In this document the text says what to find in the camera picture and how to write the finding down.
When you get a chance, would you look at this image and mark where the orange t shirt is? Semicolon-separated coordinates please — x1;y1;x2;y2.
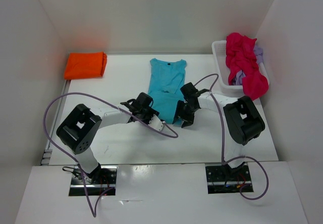
64;51;107;80

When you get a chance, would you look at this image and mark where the cyan t shirt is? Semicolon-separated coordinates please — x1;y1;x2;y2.
148;58;187;125

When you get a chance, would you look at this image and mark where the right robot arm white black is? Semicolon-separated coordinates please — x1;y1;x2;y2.
174;83;265;180

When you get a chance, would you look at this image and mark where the white plastic basket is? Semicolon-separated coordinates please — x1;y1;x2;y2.
211;40;270;97

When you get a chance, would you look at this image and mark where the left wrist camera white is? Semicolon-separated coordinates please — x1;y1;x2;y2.
148;115;164;132

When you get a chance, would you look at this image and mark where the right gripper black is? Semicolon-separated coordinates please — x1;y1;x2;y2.
173;100;198;128

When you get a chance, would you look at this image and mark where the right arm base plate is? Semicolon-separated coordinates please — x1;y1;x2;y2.
205;163;253;194

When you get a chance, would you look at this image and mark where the magenta t shirt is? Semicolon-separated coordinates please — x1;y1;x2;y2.
226;32;269;100

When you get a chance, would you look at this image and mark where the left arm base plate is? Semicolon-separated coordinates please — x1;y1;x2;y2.
62;165;118;197

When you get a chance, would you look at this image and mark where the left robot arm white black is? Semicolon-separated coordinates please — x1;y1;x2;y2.
56;92;164;184

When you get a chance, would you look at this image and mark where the lavender t shirt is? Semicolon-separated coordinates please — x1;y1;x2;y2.
232;45;263;85

